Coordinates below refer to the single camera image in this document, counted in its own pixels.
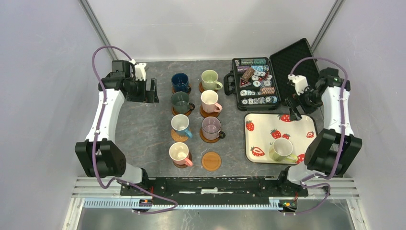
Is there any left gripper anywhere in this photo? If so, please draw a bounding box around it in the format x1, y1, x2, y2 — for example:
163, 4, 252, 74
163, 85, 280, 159
126, 77, 159, 104

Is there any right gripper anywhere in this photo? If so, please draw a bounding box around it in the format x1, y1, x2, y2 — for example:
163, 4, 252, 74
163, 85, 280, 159
285, 85, 323, 121

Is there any grey green mug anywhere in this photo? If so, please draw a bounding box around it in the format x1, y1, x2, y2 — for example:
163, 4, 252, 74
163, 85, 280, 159
171, 93, 195, 113

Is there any dark blue mug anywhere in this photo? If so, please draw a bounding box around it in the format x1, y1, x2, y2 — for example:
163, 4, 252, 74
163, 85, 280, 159
171, 73, 191, 93

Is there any light blue mug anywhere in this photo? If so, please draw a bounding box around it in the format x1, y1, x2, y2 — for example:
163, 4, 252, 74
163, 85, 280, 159
171, 114, 193, 138

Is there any wooden coaster one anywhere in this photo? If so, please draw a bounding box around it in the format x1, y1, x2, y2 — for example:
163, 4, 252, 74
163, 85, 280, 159
172, 86, 192, 95

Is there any yellow green mug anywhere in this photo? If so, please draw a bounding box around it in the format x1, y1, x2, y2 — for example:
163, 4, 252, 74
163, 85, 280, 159
269, 138, 298, 163

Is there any wooden coaster five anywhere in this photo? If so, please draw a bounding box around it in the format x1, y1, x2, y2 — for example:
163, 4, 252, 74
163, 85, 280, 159
172, 106, 194, 116

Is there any light cork coaster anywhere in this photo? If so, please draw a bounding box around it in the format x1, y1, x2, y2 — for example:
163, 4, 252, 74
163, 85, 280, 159
170, 129, 189, 142

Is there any wooden coaster two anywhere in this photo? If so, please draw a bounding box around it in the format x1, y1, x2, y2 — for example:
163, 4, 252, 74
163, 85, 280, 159
199, 83, 219, 94

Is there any wooden coaster three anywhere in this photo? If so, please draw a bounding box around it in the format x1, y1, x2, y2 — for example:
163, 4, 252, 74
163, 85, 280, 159
199, 105, 220, 118

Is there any light green mug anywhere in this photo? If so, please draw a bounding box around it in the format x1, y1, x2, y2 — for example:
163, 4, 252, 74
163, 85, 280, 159
201, 70, 223, 91

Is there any peach pink mug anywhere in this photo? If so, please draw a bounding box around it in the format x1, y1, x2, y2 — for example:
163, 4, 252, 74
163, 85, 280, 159
169, 142, 193, 167

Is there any mauve mug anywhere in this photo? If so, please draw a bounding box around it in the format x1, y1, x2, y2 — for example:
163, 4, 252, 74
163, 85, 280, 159
201, 116, 226, 138

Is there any wooden coaster four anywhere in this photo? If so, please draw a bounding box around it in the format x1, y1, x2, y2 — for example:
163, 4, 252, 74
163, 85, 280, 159
199, 128, 223, 143

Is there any dark walnut coaster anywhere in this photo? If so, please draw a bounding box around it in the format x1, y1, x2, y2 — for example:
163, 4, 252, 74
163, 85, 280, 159
173, 153, 193, 168

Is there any orange coaster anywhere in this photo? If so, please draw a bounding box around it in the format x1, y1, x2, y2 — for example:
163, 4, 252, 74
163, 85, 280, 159
202, 152, 222, 171

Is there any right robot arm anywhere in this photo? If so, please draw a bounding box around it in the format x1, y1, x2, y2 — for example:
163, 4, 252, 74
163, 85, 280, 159
276, 68, 362, 196

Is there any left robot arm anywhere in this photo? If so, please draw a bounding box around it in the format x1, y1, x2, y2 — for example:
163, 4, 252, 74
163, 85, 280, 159
74, 60, 159, 195

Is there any white serving tray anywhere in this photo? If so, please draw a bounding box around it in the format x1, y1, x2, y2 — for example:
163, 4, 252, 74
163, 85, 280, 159
245, 113, 317, 165

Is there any black poker chip case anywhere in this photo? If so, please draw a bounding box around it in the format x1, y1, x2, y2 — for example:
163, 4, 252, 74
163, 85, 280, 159
224, 38, 319, 111

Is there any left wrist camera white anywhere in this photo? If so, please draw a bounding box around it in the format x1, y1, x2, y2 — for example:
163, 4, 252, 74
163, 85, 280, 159
135, 63, 147, 81

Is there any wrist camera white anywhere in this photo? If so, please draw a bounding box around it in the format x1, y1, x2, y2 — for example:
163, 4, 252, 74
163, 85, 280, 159
288, 74, 309, 96
135, 63, 147, 81

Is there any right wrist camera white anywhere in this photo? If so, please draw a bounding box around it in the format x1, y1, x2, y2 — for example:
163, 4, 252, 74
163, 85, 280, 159
288, 74, 309, 96

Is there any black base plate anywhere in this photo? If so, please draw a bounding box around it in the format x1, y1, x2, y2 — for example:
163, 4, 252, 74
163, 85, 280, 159
120, 176, 309, 206

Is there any aluminium frame rail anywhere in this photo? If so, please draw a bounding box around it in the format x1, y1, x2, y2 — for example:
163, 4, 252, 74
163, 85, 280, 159
71, 177, 361, 210

